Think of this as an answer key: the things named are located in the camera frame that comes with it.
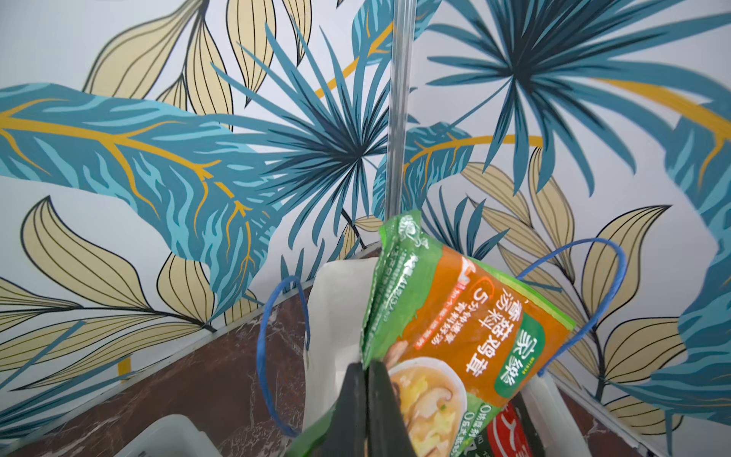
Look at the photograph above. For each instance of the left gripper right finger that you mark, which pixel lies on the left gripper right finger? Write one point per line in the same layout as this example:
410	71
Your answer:
387	432

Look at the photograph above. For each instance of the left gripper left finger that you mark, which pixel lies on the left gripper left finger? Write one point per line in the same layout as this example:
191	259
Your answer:
347	432

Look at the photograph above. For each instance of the green orange soup packet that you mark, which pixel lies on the green orange soup packet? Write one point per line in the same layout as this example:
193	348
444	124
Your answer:
458	338

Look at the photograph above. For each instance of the large dark seasoning packet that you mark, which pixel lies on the large dark seasoning packet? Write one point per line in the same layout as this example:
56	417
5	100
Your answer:
512	433

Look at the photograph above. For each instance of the white blue checkered paper bag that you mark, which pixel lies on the white blue checkered paper bag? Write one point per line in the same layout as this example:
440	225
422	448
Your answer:
333	313

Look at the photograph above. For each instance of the grey plastic basket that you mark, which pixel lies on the grey plastic basket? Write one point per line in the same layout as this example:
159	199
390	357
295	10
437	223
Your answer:
172	435

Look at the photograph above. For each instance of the green orange condiment packet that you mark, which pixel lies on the green orange condiment packet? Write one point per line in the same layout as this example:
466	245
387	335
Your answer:
310	439

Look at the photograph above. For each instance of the right aluminium corner post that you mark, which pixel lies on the right aluminium corner post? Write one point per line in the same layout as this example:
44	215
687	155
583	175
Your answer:
403	34

